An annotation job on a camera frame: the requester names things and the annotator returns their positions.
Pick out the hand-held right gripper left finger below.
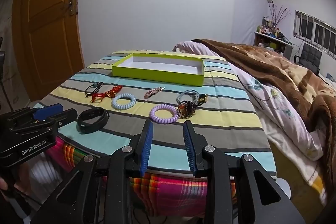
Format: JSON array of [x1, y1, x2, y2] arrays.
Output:
[[30, 120, 154, 224]]

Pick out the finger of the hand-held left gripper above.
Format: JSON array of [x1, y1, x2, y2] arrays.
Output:
[[33, 109, 77, 133], [31, 104, 64, 121]]

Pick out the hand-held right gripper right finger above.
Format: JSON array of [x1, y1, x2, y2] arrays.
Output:
[[183, 120, 306, 224]]

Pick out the black wrist band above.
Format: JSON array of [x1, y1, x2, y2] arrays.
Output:
[[76, 107, 110, 134]]

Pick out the purple spiral hair tie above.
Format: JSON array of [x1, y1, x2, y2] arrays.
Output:
[[150, 105, 179, 124]]

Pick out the dark beaded bracelet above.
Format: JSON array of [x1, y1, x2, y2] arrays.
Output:
[[177, 100, 197, 119]]

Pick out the small red knotted figure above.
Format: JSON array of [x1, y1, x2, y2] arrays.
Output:
[[91, 91, 107, 104]]

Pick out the red gold beaded ornament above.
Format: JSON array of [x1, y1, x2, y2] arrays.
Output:
[[104, 85, 124, 98]]

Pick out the green shallow box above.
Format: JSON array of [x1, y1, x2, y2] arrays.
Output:
[[112, 53, 205, 87]]

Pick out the striped bed sheet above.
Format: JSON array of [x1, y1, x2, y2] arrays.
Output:
[[39, 49, 276, 180]]

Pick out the wooden door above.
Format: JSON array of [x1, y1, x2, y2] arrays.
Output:
[[12, 0, 86, 101]]

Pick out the white round object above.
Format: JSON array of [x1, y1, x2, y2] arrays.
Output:
[[276, 178, 292, 201]]

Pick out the metal door latch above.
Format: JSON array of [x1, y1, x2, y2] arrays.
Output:
[[63, 0, 79, 16]]

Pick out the brown plush blanket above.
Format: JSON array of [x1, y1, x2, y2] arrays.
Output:
[[190, 39, 336, 203]]

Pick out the white shelf desk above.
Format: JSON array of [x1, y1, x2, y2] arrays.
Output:
[[254, 31, 294, 56]]

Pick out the row of bottles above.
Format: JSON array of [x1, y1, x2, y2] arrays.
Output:
[[257, 17, 282, 38]]

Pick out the black quilted chair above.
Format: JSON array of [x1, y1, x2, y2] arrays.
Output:
[[299, 43, 323, 75]]

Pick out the pink flowering branches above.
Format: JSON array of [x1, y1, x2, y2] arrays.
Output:
[[269, 4, 292, 30]]

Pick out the barred window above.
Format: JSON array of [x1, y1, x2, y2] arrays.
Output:
[[293, 10, 336, 59]]

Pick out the black hair tie teal bead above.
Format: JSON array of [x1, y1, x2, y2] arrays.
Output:
[[84, 81, 104, 97]]

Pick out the light blue spiral hair tie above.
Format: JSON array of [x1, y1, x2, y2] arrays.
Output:
[[112, 93, 137, 111]]

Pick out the grey elastic hair ties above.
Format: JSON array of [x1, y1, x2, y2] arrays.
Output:
[[176, 90, 200, 107]]

